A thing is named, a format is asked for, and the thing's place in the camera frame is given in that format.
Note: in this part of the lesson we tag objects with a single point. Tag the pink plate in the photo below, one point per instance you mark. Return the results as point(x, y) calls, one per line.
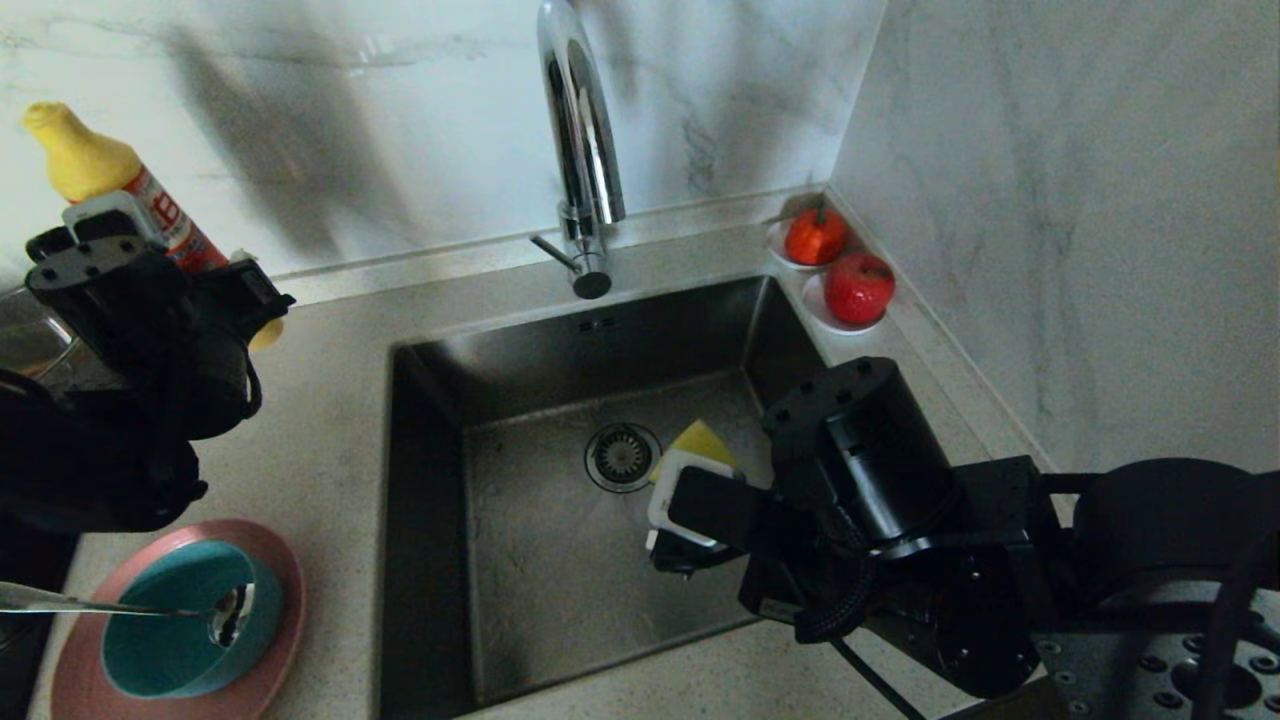
point(285, 600)

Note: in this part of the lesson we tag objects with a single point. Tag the metal spoon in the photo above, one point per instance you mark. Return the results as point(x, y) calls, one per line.
point(60, 600)

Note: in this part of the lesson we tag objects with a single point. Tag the orange dish soap bottle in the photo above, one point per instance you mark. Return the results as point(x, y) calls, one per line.
point(80, 160)

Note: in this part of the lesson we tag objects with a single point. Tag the chrome gooseneck faucet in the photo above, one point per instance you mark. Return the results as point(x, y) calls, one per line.
point(580, 120)

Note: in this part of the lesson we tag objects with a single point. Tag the grey robot torso plate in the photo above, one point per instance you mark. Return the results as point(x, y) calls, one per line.
point(1120, 680)

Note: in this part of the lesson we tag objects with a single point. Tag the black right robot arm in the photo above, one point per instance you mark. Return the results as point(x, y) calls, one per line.
point(870, 460)

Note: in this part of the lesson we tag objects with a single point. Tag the black stovetop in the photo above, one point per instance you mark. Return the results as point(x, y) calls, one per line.
point(25, 670)

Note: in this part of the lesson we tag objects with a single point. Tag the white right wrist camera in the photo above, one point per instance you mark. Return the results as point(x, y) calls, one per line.
point(715, 510)

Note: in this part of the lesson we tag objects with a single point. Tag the red tomato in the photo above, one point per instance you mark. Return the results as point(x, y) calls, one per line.
point(815, 240)

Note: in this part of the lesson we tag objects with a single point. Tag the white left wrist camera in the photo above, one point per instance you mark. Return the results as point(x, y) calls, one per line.
point(110, 215)

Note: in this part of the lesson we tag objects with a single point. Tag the round sink drain strainer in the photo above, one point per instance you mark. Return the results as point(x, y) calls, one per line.
point(618, 458)

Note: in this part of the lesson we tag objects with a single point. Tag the small white dish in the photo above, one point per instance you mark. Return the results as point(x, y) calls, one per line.
point(813, 302)
point(776, 247)

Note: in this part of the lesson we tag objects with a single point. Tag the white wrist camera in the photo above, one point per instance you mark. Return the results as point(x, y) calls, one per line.
point(110, 215)
point(715, 510)

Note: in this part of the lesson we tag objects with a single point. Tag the teal bowl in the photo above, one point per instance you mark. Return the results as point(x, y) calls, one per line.
point(150, 660)

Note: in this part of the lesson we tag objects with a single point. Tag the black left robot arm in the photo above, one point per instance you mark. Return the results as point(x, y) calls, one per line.
point(80, 460)

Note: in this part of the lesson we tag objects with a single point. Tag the red apple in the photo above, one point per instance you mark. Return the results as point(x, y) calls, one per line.
point(858, 290)

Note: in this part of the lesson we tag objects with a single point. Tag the yellow green sponge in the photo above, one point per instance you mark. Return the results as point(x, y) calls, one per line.
point(700, 445)

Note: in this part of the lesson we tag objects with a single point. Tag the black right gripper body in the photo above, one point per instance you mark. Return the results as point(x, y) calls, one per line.
point(685, 560)

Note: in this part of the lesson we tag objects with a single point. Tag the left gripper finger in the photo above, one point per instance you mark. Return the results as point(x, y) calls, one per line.
point(240, 300)

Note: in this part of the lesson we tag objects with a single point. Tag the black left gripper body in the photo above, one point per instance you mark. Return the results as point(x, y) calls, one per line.
point(200, 380)

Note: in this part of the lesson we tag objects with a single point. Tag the stainless steel sink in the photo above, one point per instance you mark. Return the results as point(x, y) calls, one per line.
point(540, 560)

